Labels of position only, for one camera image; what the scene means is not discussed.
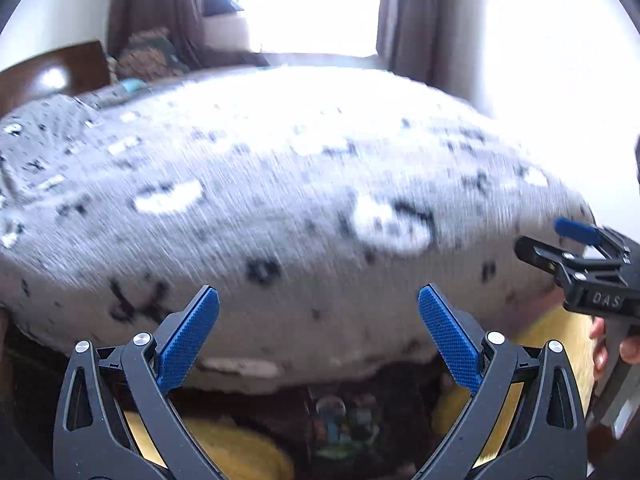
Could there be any window with frame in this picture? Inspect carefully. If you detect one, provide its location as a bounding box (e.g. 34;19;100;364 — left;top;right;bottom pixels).
239;0;380;58

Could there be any white box on sill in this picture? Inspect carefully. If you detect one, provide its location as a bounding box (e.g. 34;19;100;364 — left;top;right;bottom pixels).
202;12;250;51

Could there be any person's right hand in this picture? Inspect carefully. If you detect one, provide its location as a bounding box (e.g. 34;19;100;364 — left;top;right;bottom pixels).
589;318;640;382

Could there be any left dark curtain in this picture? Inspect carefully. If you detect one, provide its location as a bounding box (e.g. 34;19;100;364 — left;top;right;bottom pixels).
106;0;266;68

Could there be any brown patterned pillow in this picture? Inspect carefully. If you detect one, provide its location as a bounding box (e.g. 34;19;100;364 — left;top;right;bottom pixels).
115;27;190;82

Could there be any grey patterned fleece blanket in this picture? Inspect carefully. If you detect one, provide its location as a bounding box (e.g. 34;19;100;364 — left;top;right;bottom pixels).
1;66;592;392

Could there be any dark curtain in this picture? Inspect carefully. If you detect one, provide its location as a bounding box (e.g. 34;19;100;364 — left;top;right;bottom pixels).
376;0;486;106
106;0;266;68

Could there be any teal small object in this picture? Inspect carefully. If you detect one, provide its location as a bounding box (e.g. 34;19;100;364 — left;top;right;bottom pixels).
119;78;148;93

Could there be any right dark curtain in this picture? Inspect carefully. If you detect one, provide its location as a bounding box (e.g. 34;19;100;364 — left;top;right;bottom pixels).
376;0;486;106

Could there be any dark clothes pile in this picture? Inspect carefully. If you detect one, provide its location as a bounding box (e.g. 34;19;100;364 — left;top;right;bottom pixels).
202;0;243;18

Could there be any yellow bag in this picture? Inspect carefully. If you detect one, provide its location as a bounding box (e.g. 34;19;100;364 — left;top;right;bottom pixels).
124;309;597;480

